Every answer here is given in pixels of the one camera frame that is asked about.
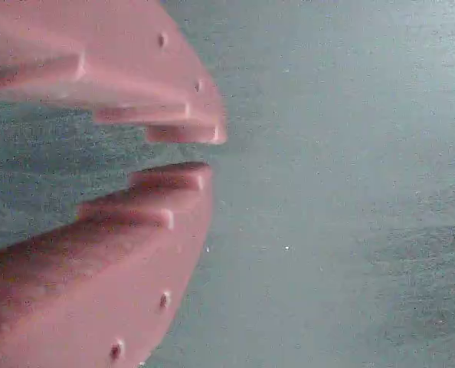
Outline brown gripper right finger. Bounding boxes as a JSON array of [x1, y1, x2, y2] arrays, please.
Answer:
[[0, 0, 228, 146]]

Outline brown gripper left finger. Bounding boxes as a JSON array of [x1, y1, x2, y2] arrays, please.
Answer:
[[0, 160, 214, 368]]

